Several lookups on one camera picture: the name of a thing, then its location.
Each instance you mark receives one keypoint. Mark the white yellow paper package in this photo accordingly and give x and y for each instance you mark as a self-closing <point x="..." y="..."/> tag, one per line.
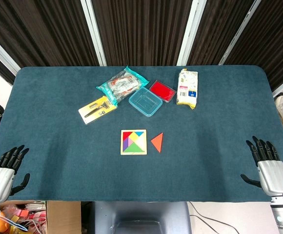
<point x="187" y="87"/>

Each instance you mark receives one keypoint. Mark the pile of colourful packets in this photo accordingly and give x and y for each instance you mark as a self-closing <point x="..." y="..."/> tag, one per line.
<point x="19" y="217"/>

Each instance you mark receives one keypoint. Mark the teal clear snack bag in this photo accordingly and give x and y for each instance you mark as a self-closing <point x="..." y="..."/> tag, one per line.
<point x="120" y="85"/>

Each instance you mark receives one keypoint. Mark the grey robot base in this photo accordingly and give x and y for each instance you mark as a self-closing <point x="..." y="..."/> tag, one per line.
<point x="141" y="214"/>

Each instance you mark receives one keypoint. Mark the orange triangle tangram piece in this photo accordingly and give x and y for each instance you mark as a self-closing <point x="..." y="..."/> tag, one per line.
<point x="158" y="142"/>

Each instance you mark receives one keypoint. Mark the green triangle tangram piece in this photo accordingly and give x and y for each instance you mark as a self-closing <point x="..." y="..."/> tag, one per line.
<point x="134" y="149"/>

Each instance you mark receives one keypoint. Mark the brown cardboard box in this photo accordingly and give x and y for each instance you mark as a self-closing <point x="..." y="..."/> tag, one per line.
<point x="63" y="217"/>

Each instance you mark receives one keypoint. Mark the red ink pad box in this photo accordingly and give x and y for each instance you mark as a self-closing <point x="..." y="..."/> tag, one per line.
<point x="162" y="90"/>

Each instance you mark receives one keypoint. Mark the purple parallelogram tangram piece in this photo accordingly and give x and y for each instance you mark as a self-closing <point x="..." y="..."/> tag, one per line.
<point x="125" y="145"/>

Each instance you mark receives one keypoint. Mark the yellow razor blister pack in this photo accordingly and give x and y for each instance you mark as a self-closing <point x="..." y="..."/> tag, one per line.
<point x="95" y="111"/>

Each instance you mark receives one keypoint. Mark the dark brown divider panel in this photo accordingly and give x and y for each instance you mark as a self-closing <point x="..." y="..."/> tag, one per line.
<point x="141" y="31"/>
<point x="275" y="39"/>
<point x="41" y="31"/>
<point x="217" y="29"/>

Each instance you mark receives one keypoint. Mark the blue triangle tangram piece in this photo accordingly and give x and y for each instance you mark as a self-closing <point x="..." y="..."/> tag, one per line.
<point x="139" y="133"/>

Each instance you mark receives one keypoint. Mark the teal table cloth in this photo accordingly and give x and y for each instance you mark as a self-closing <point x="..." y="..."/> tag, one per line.
<point x="58" y="146"/>

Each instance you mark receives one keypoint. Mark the red triangle tangram piece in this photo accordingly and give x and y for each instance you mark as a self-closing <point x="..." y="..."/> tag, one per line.
<point x="125" y="135"/>

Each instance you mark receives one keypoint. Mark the pink triangle tangram piece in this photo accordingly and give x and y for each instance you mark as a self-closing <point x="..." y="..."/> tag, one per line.
<point x="130" y="142"/>

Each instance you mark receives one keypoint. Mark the clear blue plastic container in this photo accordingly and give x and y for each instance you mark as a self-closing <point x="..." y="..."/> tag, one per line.
<point x="145" y="102"/>

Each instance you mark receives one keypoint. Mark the yellow square tangram piece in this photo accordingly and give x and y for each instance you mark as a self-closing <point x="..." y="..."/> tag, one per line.
<point x="133" y="136"/>

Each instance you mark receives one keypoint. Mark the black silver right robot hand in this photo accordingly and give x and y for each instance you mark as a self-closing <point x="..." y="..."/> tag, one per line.
<point x="274" y="176"/>

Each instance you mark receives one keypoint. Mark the wooden tangram frame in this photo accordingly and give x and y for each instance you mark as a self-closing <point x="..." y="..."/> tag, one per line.
<point x="139" y="143"/>

